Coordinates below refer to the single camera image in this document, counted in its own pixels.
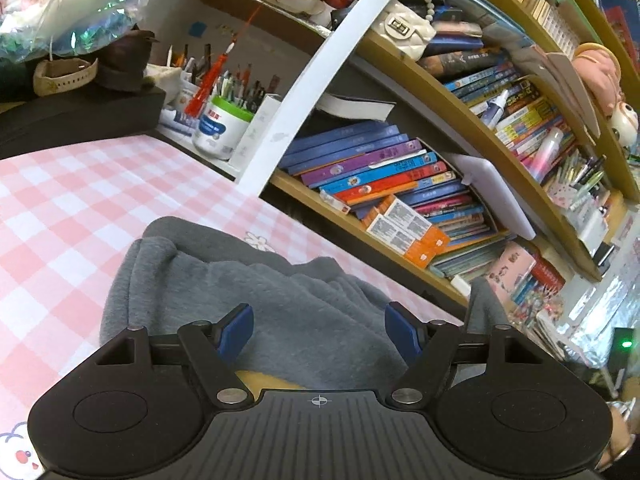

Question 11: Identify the grey sweatshirt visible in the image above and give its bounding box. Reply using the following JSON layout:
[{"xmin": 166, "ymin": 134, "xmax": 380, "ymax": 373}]
[{"xmin": 100, "ymin": 216, "xmax": 511, "ymax": 401}]

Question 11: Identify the bunch of pens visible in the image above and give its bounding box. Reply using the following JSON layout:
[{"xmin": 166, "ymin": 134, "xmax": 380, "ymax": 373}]
[{"xmin": 167, "ymin": 42, "xmax": 281, "ymax": 112}]

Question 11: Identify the pink printed tumbler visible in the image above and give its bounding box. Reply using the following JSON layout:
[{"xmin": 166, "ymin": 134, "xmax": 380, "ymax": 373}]
[{"xmin": 487, "ymin": 242, "xmax": 537, "ymax": 306}]

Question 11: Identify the tall white carton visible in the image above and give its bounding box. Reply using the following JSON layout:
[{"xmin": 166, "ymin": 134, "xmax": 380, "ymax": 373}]
[{"xmin": 234, "ymin": 94, "xmax": 282, "ymax": 172}]

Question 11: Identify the cream pig toy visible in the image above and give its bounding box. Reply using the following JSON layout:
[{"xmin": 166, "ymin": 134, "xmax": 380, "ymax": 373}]
[{"xmin": 607, "ymin": 102, "xmax": 640, "ymax": 147}]

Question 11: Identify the person's right hand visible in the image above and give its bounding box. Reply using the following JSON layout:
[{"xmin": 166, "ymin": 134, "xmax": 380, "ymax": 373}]
[{"xmin": 606, "ymin": 400, "xmax": 640, "ymax": 448}]

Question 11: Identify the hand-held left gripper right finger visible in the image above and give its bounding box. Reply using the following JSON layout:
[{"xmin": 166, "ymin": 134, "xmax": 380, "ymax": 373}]
[{"xmin": 384, "ymin": 302, "xmax": 547, "ymax": 408}]

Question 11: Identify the pink checked table mat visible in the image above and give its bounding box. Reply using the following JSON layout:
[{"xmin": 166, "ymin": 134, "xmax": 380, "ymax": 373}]
[{"xmin": 0, "ymin": 132, "xmax": 466, "ymax": 480}]

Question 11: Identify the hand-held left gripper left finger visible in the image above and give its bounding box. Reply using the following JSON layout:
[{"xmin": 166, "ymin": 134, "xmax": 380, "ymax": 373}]
[{"xmin": 94, "ymin": 303, "xmax": 254, "ymax": 409}]

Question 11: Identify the thick black-covered book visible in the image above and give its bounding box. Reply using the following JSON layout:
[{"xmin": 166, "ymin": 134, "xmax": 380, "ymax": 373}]
[{"xmin": 317, "ymin": 92, "xmax": 397, "ymax": 123}]

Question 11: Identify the row of colourful upright books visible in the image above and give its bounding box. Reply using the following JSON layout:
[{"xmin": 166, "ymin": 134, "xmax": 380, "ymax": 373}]
[{"xmin": 420, "ymin": 50, "xmax": 586, "ymax": 161}]

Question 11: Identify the white tablet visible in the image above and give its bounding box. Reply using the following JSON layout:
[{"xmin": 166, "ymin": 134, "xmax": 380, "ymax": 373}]
[{"xmin": 452, "ymin": 152, "xmax": 537, "ymax": 241}]

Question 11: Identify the pink gradient bottle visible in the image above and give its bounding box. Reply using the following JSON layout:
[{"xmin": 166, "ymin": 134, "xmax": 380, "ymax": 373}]
[{"xmin": 520, "ymin": 127, "xmax": 566, "ymax": 182}]

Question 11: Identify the white shelf unit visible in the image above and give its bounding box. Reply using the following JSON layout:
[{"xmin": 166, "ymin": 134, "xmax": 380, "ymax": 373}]
[{"xmin": 145, "ymin": 0, "xmax": 426, "ymax": 198}]

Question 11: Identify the wooden bookshelf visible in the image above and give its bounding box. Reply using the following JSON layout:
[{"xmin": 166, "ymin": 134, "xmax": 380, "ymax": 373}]
[{"xmin": 260, "ymin": 0, "xmax": 640, "ymax": 361}]

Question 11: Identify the black box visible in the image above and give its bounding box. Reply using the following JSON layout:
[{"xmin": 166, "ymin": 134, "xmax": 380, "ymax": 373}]
[{"xmin": 0, "ymin": 85, "xmax": 167, "ymax": 161}]

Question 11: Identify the red tassel ornament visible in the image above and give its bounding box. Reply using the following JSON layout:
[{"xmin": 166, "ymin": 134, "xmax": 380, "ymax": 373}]
[{"xmin": 185, "ymin": 4, "xmax": 266, "ymax": 116}]

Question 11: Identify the white jar with green rim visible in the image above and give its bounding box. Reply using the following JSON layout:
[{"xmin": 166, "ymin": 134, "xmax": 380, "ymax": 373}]
[{"xmin": 192, "ymin": 95, "xmax": 256, "ymax": 162}]

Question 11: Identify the cream quilted handbag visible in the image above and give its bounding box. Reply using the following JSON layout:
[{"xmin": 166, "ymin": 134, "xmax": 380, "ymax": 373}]
[{"xmin": 370, "ymin": 0, "xmax": 437, "ymax": 61}]

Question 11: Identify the brown leather bag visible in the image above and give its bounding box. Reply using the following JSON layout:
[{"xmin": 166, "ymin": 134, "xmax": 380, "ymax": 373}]
[{"xmin": 95, "ymin": 30, "xmax": 162, "ymax": 93}]

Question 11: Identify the pink plush toy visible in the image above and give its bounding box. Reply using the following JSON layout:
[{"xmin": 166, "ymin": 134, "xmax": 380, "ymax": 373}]
[{"xmin": 572, "ymin": 42, "xmax": 626, "ymax": 117}]

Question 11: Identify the beige wristwatch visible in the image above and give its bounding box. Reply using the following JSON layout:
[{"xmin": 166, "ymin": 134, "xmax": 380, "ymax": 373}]
[{"xmin": 32, "ymin": 57, "xmax": 99, "ymax": 97}]

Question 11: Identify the row of leaning books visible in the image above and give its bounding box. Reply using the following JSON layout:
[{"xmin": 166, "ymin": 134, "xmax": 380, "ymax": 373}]
[{"xmin": 277, "ymin": 122, "xmax": 501, "ymax": 281}]

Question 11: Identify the white pen organizer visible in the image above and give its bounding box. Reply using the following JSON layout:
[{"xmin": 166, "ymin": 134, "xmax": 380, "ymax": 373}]
[{"xmin": 562, "ymin": 160, "xmax": 628, "ymax": 266}]

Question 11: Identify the iridescent plastic bag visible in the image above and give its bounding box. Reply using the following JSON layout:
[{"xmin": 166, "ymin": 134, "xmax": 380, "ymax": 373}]
[{"xmin": 0, "ymin": 0, "xmax": 137, "ymax": 63}]

